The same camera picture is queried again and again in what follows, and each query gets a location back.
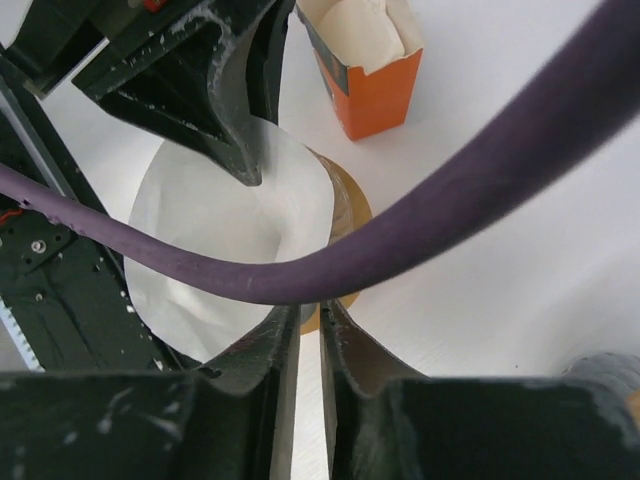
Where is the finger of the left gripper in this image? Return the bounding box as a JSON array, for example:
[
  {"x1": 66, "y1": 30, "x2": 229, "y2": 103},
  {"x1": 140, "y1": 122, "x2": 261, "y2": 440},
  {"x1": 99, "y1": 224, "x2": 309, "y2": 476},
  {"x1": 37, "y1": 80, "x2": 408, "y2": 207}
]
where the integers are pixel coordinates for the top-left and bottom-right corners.
[{"x1": 247, "y1": 0, "x2": 296, "y2": 124}]

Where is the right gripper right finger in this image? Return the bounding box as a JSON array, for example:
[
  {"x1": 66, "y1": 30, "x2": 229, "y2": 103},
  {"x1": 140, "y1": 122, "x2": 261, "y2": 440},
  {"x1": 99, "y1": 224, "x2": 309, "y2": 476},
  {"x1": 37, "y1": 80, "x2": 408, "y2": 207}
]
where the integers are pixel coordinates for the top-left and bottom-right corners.
[{"x1": 320, "y1": 300, "x2": 427, "y2": 397}]

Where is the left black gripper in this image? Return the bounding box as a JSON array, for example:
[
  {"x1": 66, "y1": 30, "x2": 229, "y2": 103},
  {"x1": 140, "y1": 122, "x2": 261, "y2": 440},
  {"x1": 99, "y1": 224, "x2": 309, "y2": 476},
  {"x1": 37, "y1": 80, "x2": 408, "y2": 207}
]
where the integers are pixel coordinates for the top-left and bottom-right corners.
[{"x1": 1, "y1": 1, "x2": 275, "y2": 186}]

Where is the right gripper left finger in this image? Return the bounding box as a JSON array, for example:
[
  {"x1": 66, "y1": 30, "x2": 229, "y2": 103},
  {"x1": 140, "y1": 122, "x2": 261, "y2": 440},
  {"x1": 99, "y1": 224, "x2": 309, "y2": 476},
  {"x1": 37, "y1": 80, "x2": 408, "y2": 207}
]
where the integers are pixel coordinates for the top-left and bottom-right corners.
[{"x1": 197, "y1": 306, "x2": 300, "y2": 395}]

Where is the orange filter box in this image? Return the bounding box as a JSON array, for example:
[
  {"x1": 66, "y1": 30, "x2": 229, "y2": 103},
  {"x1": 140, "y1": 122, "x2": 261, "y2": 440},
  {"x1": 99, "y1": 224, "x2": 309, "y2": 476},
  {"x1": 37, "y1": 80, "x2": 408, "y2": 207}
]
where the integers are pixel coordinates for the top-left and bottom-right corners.
[{"x1": 296, "y1": 1, "x2": 424, "y2": 140}]

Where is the wooden ring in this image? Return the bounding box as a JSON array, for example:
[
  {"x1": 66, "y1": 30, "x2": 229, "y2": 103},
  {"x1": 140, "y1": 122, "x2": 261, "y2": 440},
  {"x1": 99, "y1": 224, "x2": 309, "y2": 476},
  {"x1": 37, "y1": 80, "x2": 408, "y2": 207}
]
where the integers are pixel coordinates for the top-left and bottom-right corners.
[{"x1": 297, "y1": 144, "x2": 374, "y2": 335}]

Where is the grey glass server carafe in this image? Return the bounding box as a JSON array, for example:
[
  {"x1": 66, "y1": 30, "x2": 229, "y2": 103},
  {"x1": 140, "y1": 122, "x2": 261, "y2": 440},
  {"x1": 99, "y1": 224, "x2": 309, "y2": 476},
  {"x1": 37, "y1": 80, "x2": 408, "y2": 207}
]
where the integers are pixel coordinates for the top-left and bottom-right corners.
[{"x1": 563, "y1": 352, "x2": 639, "y2": 422}]

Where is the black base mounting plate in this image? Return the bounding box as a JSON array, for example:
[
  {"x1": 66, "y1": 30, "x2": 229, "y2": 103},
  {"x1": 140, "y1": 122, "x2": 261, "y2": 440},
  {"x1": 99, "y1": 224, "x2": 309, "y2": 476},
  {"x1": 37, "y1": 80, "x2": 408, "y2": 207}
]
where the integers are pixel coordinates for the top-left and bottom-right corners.
[{"x1": 1, "y1": 63, "x2": 197, "y2": 371}]

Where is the grey slotted cable duct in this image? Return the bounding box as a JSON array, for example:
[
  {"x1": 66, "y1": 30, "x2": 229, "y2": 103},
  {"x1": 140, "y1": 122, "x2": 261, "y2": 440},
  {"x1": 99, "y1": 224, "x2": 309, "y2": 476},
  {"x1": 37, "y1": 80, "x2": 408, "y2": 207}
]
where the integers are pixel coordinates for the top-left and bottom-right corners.
[{"x1": 0, "y1": 300, "x2": 45, "y2": 372}]

